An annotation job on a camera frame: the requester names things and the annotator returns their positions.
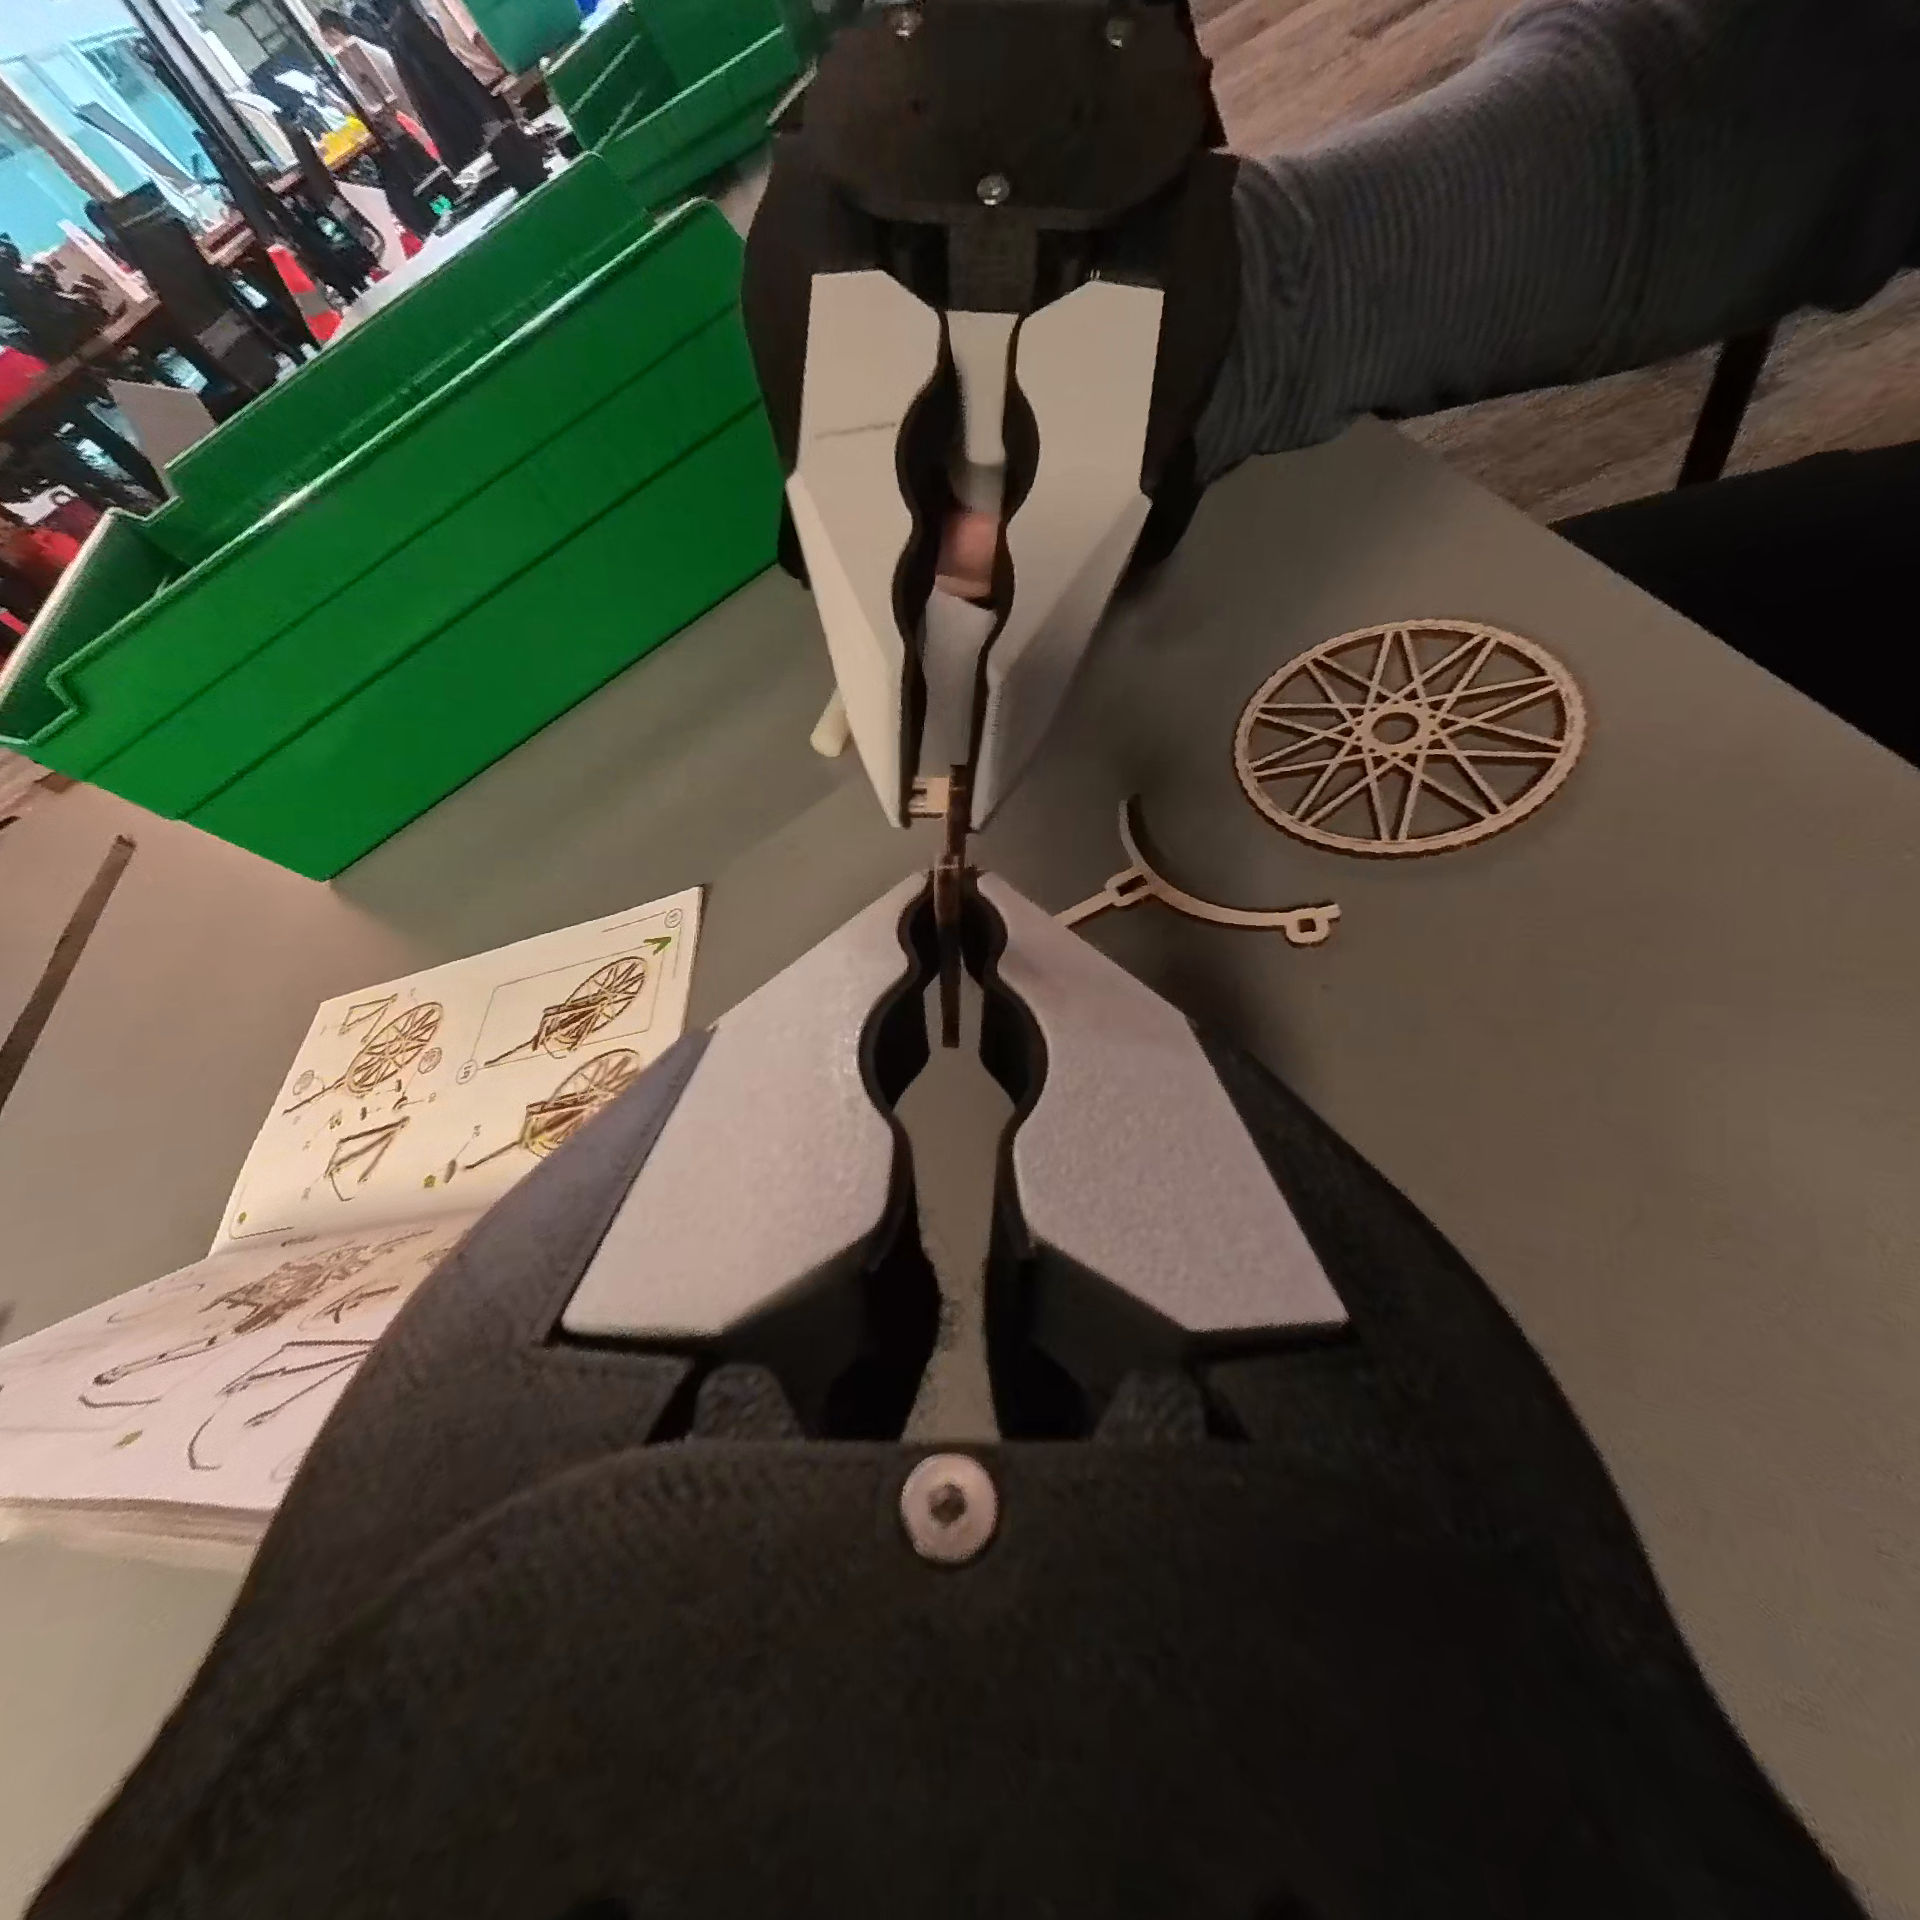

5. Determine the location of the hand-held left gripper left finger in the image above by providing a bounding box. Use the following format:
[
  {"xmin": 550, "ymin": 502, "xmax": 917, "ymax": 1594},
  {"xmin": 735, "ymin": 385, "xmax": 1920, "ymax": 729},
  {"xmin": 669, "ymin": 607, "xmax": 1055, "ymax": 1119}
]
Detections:
[{"xmin": 555, "ymin": 867, "xmax": 947, "ymax": 1444}]

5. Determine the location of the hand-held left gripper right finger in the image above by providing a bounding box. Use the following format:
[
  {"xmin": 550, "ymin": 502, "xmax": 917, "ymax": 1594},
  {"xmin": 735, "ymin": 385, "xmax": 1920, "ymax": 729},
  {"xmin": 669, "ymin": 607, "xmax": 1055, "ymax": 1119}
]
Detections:
[{"xmin": 967, "ymin": 874, "xmax": 1354, "ymax": 1441}]

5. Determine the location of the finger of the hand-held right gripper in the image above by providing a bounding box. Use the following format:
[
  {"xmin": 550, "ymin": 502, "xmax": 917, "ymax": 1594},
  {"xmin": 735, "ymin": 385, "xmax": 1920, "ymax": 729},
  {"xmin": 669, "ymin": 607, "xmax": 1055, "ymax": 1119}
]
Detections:
[
  {"xmin": 964, "ymin": 281, "xmax": 1173, "ymax": 838},
  {"xmin": 784, "ymin": 275, "xmax": 950, "ymax": 832}
]

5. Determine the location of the wooden fender arc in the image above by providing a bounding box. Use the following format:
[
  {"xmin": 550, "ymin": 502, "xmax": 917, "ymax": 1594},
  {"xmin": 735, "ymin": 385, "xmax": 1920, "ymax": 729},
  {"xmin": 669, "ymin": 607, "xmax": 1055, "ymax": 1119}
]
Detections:
[{"xmin": 1050, "ymin": 791, "xmax": 1339, "ymax": 952}]

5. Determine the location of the wooden triangular frame part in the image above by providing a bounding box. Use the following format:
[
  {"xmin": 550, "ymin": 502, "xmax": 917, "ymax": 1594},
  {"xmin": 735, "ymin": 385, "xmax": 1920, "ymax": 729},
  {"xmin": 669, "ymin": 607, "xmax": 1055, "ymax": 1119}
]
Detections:
[{"xmin": 920, "ymin": 766, "xmax": 974, "ymax": 1051}]

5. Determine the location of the wooden spoked wheel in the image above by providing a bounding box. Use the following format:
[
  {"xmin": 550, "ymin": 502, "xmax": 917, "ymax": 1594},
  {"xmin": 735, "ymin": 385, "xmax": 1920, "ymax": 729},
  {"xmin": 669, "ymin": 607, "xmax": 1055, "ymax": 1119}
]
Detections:
[{"xmin": 1232, "ymin": 617, "xmax": 1594, "ymax": 864}]

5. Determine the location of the person's right forearm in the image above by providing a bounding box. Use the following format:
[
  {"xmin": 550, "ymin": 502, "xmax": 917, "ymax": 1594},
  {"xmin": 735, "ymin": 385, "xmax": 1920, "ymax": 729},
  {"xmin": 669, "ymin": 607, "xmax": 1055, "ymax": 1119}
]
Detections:
[{"xmin": 1199, "ymin": 0, "xmax": 1920, "ymax": 471}]

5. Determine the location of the green plastic bin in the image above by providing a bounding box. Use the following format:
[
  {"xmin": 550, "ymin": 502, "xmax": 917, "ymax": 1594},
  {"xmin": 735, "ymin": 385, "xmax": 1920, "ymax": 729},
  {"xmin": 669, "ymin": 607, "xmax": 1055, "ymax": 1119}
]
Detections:
[
  {"xmin": 540, "ymin": 0, "xmax": 842, "ymax": 212},
  {"xmin": 0, "ymin": 151, "xmax": 818, "ymax": 887}
]

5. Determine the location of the white instruction booklet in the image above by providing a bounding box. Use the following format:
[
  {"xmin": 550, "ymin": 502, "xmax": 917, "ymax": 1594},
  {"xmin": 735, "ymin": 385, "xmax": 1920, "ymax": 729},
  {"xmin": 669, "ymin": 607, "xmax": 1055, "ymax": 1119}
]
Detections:
[{"xmin": 0, "ymin": 884, "xmax": 706, "ymax": 1508}]

